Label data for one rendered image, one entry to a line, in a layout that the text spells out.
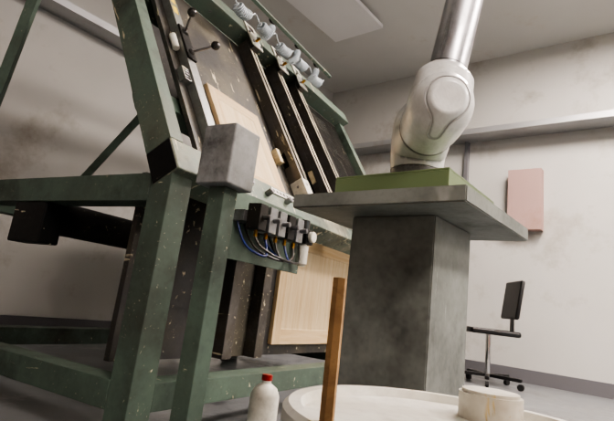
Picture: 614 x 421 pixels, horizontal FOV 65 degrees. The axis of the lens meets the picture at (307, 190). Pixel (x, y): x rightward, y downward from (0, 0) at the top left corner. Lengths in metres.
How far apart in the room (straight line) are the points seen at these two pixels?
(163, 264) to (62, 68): 3.14
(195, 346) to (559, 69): 4.99
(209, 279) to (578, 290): 4.14
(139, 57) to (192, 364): 1.05
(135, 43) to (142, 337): 1.02
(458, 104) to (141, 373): 1.11
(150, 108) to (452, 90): 0.96
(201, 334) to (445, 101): 0.86
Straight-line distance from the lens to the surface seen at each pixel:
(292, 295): 2.50
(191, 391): 1.38
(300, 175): 2.27
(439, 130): 1.23
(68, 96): 4.42
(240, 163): 1.39
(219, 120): 2.00
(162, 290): 1.50
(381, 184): 1.29
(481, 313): 5.28
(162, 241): 1.48
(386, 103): 6.41
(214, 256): 1.36
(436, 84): 1.22
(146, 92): 1.73
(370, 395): 0.57
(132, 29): 1.95
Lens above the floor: 0.45
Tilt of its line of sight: 13 degrees up
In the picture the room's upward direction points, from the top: 7 degrees clockwise
